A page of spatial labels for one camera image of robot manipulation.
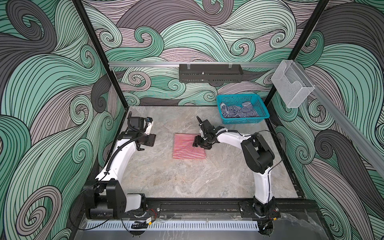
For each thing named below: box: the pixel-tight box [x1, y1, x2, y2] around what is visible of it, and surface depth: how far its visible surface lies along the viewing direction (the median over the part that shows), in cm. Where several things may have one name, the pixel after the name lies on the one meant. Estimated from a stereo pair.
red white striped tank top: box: [172, 133, 207, 159], surface depth 94 cm
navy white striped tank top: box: [220, 101, 260, 119], surface depth 117 cm
